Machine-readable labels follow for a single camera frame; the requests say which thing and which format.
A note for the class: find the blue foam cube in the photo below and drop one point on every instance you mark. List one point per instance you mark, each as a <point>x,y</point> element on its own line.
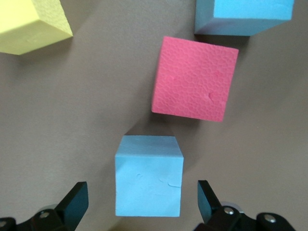
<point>240,14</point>
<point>148,180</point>

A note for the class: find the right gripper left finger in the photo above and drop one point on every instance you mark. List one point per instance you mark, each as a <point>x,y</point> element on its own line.
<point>60,216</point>

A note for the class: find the brown table mat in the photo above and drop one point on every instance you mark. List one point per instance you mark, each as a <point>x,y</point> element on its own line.
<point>48,120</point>

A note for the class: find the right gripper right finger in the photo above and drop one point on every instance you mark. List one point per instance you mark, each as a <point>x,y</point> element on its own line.
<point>216,216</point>

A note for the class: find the red foam cube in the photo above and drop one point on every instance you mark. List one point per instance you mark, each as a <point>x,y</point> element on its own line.
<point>195,79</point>

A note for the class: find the yellow foam cube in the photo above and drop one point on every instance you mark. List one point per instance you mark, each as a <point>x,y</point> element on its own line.
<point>29,26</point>

